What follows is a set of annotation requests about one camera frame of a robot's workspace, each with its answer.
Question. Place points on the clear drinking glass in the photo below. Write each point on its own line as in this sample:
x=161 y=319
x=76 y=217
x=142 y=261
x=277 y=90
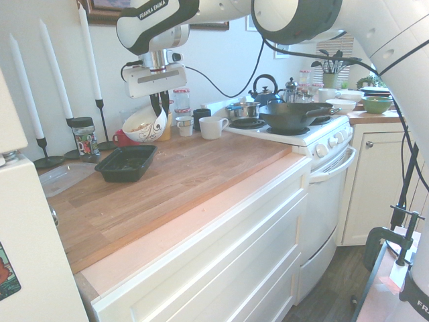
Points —
x=127 y=115

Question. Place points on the white drawer cabinet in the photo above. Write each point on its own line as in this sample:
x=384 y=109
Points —
x=207 y=255

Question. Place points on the black mug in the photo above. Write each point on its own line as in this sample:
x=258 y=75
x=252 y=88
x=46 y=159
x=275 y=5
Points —
x=201 y=114

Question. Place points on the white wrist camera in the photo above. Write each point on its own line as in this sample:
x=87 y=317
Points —
x=175 y=56

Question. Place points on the red mug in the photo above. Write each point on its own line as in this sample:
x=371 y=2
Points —
x=118 y=138

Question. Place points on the black kitchen spoon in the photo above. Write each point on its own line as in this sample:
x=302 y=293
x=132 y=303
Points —
x=352 y=61

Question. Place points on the clear plastic lid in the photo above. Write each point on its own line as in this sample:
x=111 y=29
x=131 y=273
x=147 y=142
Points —
x=63 y=177

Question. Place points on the green bowl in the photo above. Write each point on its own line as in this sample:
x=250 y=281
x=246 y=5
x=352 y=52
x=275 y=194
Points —
x=378 y=105

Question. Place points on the white taper candle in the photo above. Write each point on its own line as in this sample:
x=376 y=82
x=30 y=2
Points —
x=90 y=53
x=27 y=90
x=55 y=70

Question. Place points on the toasted cereal pieces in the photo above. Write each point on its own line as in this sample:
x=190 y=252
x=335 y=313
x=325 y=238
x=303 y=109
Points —
x=138 y=128

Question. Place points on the small green plant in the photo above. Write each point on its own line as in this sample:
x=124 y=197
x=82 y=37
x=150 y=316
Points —
x=366 y=81

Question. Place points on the glass french press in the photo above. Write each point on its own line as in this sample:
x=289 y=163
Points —
x=291 y=90

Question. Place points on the yellow mug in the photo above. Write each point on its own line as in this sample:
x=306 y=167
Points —
x=167 y=131

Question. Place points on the white stove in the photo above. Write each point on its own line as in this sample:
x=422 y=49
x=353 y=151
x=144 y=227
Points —
x=325 y=188

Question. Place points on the green utensil holder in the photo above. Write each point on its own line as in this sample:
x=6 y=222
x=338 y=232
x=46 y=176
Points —
x=329 y=81

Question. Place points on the white door cabinet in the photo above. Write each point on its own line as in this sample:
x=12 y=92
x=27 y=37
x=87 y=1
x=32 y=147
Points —
x=372 y=188

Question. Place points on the short jar red checkered lid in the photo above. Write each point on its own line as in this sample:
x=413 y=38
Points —
x=182 y=112

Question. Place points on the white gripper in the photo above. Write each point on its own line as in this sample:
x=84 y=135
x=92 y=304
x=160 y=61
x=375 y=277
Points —
x=154 y=80

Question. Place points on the black camera stand pole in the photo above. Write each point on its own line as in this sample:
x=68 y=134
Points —
x=403 y=194

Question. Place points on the black kitchen spatula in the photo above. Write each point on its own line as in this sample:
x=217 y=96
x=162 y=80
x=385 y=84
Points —
x=316 y=63

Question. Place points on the small jar with red lid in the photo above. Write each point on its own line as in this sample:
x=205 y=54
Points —
x=304 y=76

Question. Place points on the dark green C-clamp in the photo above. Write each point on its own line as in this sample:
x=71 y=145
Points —
x=372 y=245

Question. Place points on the black plastic food container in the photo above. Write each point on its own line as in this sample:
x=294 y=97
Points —
x=125 y=164

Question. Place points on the colourful fridge sticker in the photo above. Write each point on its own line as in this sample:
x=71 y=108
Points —
x=8 y=271

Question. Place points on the white shallow bowl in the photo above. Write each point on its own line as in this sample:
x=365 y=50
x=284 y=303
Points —
x=340 y=105

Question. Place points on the tall framed wall picture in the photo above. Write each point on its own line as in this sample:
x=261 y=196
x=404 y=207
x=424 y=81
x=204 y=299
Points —
x=281 y=53

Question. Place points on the white bowl with swirl pattern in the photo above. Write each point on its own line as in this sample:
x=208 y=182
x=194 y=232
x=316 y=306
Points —
x=147 y=132

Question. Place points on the blue kettle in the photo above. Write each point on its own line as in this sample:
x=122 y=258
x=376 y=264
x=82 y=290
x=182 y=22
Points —
x=264 y=95

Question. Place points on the plain white mug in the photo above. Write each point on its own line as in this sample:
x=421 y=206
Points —
x=326 y=95

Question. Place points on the small white patterned mug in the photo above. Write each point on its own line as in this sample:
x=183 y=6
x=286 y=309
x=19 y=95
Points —
x=184 y=126

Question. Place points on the small framed wall picture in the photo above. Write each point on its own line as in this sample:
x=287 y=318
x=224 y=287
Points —
x=250 y=25

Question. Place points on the large white cup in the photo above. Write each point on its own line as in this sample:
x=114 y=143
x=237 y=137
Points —
x=211 y=129

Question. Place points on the white refrigerator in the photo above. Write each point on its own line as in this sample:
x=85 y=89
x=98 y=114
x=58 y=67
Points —
x=30 y=234

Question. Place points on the dark framed painting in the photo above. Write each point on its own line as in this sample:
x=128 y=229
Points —
x=104 y=16

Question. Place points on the black wok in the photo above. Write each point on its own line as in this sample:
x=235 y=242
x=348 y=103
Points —
x=288 y=115

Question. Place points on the spice jar with black lid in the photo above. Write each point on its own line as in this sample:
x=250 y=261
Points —
x=85 y=139

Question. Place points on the tall jar red checkered lid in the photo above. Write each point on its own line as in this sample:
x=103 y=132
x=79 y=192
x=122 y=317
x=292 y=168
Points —
x=182 y=99

